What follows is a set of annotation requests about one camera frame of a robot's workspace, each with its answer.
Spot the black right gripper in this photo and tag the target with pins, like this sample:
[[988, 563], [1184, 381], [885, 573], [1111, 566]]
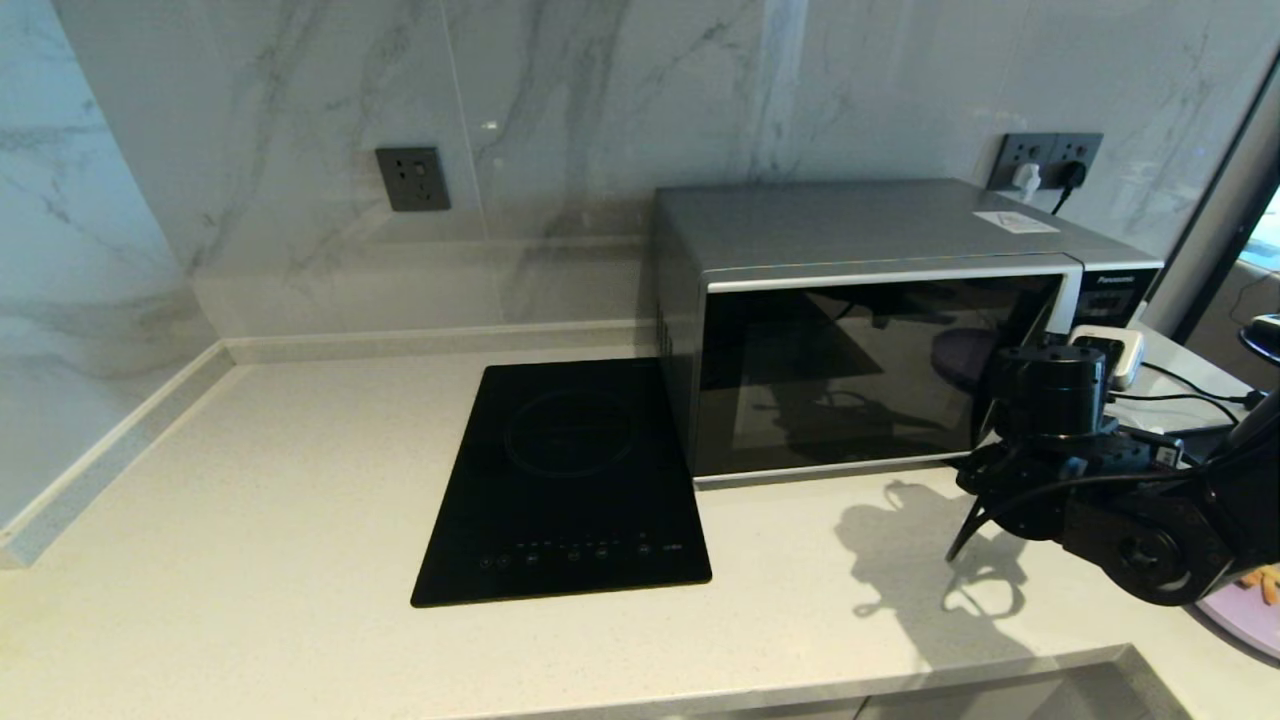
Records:
[[1045, 395]]

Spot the purple plate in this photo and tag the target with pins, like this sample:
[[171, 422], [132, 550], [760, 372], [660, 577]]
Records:
[[1250, 625]]

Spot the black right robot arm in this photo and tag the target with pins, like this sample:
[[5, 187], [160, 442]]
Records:
[[1150, 545]]

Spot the silver Panasonic microwave oven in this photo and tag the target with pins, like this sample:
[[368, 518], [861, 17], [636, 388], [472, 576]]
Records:
[[850, 222]]

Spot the white warning sticker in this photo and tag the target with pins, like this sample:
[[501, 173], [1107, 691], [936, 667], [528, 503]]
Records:
[[1016, 221]]

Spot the beige armchair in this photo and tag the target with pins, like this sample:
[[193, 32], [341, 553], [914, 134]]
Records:
[[1225, 320]]

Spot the white power plug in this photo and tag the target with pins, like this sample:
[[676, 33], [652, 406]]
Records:
[[1026, 180]]

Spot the black power plug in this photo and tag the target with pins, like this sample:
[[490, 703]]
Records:
[[1073, 173]]

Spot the orange french fry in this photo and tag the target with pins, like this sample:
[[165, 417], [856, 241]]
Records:
[[1269, 590]]

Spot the black induction cooktop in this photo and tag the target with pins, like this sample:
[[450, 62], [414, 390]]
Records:
[[560, 500]]

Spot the grey double wall socket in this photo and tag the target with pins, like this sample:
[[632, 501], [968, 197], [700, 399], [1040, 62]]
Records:
[[1025, 145]]

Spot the grey single wall socket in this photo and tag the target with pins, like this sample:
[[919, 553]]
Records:
[[412, 179]]

